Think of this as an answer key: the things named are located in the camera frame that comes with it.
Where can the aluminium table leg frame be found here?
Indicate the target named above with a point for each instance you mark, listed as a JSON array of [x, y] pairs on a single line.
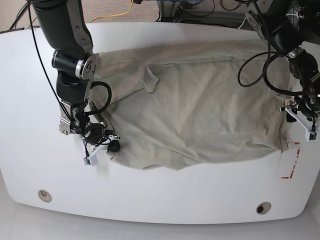
[[171, 11]]

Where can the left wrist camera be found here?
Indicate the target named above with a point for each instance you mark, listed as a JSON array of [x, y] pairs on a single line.
[[311, 135]]

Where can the right table grommet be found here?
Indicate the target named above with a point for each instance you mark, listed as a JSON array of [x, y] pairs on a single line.
[[263, 208]]

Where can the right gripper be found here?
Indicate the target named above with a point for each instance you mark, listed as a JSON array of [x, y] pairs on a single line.
[[97, 134]]

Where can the red tape marking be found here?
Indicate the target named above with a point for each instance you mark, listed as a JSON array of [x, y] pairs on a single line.
[[288, 160]]

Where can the beige t-shirt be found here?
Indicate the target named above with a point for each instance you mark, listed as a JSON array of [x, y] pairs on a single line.
[[180, 105]]

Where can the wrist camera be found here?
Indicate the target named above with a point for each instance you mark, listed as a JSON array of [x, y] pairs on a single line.
[[91, 160], [311, 135]]

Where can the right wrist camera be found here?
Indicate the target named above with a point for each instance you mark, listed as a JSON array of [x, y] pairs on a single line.
[[91, 160]]

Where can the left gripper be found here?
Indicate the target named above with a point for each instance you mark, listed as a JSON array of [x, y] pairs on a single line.
[[296, 110]]

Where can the left table grommet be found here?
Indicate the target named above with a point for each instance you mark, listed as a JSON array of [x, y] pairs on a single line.
[[44, 196]]

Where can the table grommet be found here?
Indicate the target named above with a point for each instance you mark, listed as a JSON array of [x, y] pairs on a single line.
[[263, 208], [44, 196]]

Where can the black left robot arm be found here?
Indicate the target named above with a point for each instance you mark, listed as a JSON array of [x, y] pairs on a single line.
[[284, 25]]

